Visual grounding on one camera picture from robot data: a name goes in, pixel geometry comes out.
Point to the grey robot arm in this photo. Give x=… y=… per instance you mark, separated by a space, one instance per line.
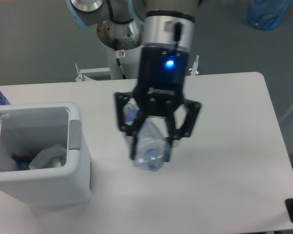
x=168 y=28

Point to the blue snack wrapper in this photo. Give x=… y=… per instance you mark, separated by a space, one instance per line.
x=22 y=161

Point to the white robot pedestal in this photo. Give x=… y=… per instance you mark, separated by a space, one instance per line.
x=123 y=44

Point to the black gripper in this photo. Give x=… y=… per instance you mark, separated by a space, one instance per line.
x=159 y=93

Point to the white trash can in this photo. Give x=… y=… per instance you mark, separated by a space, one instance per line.
x=27 y=129

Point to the white plastic bag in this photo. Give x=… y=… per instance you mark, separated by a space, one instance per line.
x=53 y=157

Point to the white table clamp bracket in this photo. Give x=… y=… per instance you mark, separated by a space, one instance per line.
x=194 y=69

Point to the clear plastic water bottle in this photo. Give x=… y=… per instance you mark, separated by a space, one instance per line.
x=151 y=149

